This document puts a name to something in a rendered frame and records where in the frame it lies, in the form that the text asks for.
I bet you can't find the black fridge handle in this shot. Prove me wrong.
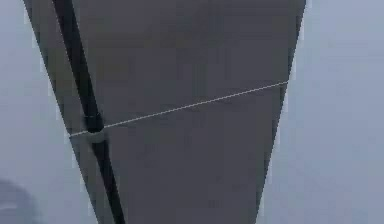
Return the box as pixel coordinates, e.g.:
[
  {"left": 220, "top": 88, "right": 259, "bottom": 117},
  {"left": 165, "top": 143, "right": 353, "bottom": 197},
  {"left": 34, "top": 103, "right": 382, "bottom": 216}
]
[
  {"left": 52, "top": 0, "right": 106, "bottom": 134},
  {"left": 91, "top": 139, "right": 127, "bottom": 224}
]

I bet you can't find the grey fridge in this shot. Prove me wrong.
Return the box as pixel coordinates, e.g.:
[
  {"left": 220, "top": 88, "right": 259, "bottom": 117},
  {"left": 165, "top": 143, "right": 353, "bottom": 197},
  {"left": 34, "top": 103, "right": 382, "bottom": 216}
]
[{"left": 22, "top": 0, "right": 308, "bottom": 224}]

